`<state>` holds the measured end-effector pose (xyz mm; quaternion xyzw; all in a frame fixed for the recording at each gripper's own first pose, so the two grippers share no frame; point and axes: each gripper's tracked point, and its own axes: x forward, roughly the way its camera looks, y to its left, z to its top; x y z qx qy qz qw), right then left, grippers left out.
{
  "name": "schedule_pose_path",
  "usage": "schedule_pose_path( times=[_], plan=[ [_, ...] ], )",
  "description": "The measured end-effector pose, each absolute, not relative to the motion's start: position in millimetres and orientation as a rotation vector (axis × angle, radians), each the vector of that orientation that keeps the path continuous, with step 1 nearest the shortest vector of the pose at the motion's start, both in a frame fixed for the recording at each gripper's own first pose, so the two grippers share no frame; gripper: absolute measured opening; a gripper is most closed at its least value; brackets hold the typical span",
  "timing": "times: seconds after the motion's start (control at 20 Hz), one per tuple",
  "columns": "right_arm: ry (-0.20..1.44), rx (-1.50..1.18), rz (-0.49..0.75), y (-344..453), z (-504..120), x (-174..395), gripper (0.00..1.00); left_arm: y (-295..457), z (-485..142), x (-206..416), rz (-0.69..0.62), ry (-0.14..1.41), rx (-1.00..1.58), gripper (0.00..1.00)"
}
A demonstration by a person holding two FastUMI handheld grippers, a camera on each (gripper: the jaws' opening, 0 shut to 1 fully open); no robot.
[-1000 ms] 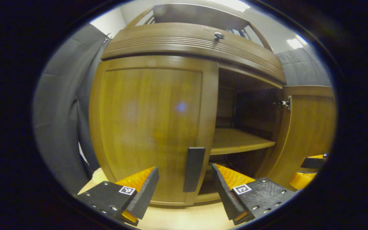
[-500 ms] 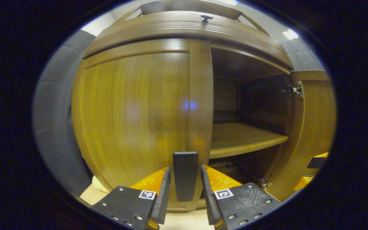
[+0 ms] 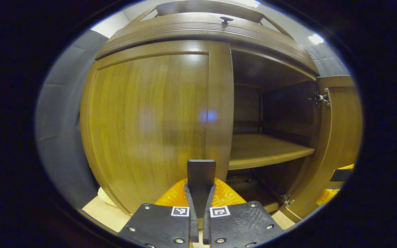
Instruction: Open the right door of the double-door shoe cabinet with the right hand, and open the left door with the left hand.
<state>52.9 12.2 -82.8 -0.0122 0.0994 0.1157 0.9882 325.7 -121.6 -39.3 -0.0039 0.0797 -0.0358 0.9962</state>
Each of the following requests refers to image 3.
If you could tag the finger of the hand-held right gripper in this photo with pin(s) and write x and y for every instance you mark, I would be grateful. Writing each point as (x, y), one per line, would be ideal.
(343, 175)
(327, 197)

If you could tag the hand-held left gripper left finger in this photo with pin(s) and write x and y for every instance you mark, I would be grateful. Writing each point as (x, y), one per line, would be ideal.
(160, 225)

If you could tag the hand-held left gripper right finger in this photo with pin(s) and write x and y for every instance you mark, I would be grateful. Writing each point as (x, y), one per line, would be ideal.
(243, 225)

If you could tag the wooden shoe cabinet door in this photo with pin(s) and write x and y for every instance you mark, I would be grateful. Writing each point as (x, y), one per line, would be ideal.
(343, 131)
(150, 120)

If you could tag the wooden double-door shoe cabinet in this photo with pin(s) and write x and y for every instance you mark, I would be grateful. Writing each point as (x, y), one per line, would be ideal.
(288, 117)

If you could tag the metal door hinge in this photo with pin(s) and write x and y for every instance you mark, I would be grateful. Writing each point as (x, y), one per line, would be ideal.
(319, 98)
(287, 199)

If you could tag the wooden cabinet drawer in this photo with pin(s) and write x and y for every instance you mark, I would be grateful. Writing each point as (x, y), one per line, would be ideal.
(184, 29)

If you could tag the pale yellow plush ball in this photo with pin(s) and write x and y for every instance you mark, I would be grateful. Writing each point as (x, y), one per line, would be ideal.
(104, 198)

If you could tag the wooden inner shelf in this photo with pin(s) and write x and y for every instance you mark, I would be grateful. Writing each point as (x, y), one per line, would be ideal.
(264, 148)

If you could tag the small ceiling light panel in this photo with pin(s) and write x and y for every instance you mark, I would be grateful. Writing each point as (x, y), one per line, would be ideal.
(315, 39)

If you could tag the black drawer knob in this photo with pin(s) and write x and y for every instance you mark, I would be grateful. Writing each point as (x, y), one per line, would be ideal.
(226, 20)

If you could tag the large ceiling light panel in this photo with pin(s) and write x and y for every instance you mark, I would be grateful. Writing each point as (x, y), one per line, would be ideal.
(248, 2)

